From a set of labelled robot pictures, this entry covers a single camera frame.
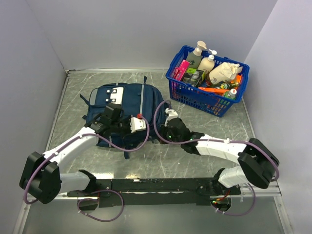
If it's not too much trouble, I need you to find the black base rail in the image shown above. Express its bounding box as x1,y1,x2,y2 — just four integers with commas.
67,177,241,208

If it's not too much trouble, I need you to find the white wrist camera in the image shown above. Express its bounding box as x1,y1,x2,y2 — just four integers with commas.
164,108,178,127
130,114,147,133

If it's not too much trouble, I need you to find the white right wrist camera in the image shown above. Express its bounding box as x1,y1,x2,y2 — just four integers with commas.
164,108,178,127

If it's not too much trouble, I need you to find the beige cloth bag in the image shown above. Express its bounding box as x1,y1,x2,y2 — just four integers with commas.
208,62,243,84

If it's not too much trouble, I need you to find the blue plastic basket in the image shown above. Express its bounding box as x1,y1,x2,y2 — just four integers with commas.
166,45,250,117

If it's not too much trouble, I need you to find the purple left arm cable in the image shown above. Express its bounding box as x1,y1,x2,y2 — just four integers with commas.
23,115,150,222

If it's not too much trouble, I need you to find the pink box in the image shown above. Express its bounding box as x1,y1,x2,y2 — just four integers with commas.
174,60,190,81

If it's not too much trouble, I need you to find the cream pump bottle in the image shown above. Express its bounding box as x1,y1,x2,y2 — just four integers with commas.
197,49,217,75

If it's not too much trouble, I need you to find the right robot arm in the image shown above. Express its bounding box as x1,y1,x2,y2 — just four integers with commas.
157,118,279,194

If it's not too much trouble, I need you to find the navy blue student backpack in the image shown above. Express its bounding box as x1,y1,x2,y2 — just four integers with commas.
80,83,169,159

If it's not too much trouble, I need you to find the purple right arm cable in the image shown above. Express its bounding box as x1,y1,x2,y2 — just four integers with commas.
153,99,280,217

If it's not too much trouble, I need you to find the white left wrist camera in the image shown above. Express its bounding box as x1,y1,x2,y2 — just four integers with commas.
130,114,147,133

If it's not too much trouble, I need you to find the grey-green pump bottle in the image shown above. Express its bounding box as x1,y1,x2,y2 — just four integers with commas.
186,40,207,69

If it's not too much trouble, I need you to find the black green box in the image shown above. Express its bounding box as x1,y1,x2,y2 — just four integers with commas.
182,68,205,87

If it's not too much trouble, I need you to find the dark glass bottle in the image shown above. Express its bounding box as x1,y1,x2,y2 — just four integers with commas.
210,81,239,89

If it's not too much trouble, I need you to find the green drink bottle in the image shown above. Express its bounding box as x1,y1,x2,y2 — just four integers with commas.
222,89,237,100

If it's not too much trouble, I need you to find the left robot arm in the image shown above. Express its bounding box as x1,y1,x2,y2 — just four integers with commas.
19,104,131,204

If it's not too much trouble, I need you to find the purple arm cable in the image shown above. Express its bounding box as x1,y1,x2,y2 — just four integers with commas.
23,115,150,222
153,99,280,217

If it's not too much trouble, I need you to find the aluminium frame rail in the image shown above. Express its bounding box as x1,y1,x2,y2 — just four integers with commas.
23,176,281,201

